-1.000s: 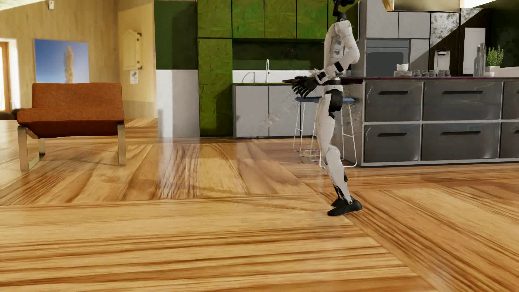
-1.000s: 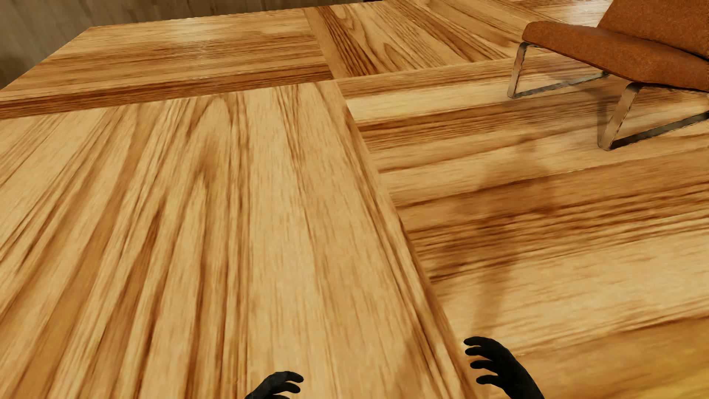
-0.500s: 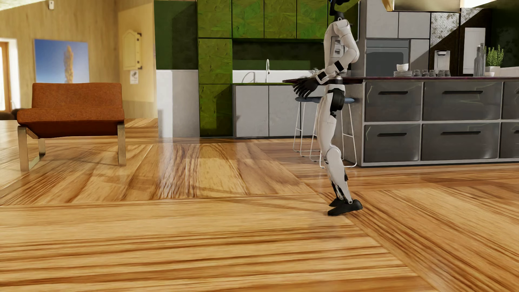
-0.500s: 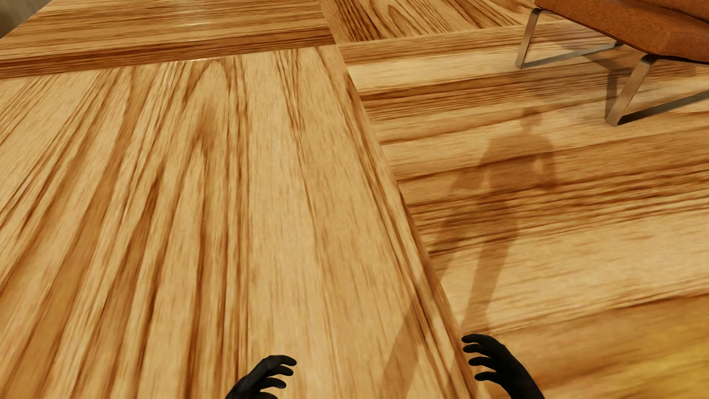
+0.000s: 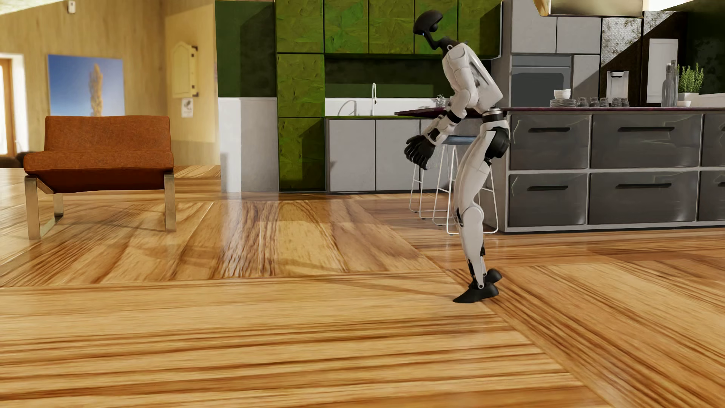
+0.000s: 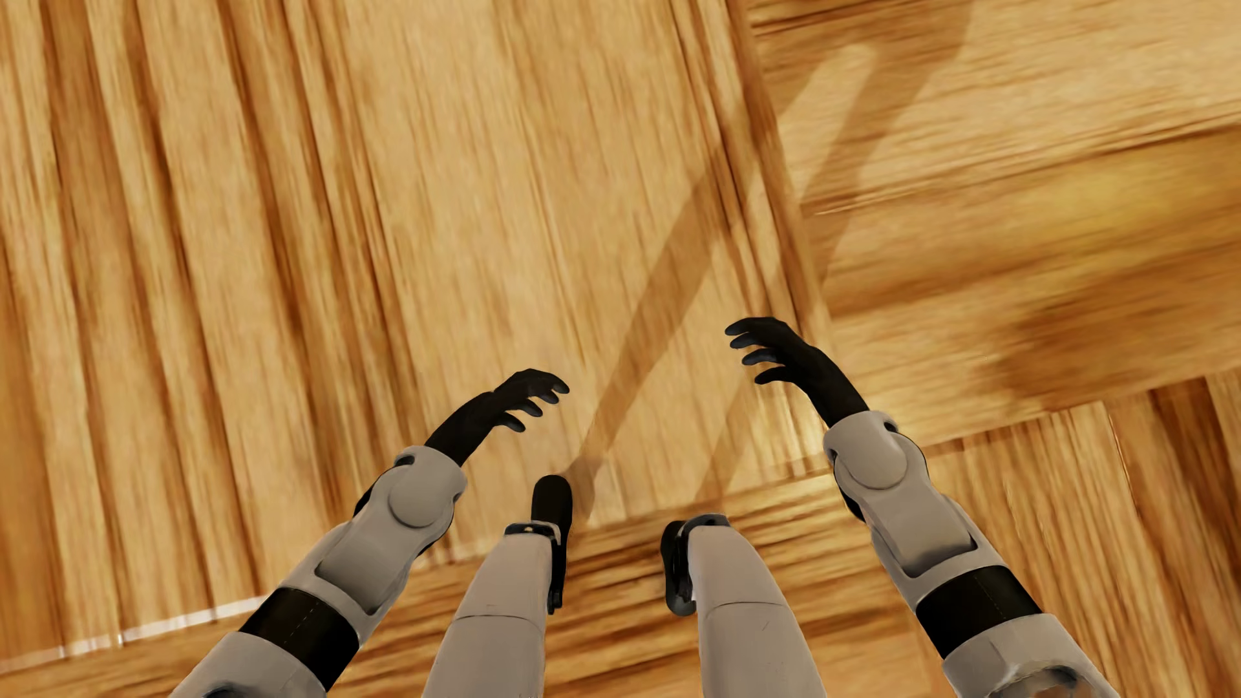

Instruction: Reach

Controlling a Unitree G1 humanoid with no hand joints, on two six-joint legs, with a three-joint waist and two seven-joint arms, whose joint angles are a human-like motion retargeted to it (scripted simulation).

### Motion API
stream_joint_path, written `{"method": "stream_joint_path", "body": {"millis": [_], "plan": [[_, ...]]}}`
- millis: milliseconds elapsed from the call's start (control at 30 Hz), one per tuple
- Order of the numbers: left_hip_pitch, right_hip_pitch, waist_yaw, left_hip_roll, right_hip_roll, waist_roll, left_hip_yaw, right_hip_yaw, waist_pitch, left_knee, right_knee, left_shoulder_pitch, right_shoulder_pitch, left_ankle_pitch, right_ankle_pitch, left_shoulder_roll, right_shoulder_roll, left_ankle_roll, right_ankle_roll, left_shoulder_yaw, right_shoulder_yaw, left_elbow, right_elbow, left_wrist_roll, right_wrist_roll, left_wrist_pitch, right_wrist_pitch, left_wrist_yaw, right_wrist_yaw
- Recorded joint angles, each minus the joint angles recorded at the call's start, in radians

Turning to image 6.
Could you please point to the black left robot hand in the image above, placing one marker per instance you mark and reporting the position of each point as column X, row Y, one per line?
column 485, row 415

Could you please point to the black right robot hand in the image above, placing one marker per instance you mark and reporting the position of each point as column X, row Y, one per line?
column 810, row 368

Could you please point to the white left robot leg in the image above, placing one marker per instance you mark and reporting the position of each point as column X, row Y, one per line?
column 514, row 601

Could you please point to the white robot leg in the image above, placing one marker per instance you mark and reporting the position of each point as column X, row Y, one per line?
column 737, row 611
column 514, row 601

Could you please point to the white right robot leg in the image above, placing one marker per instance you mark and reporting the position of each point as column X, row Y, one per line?
column 737, row 611

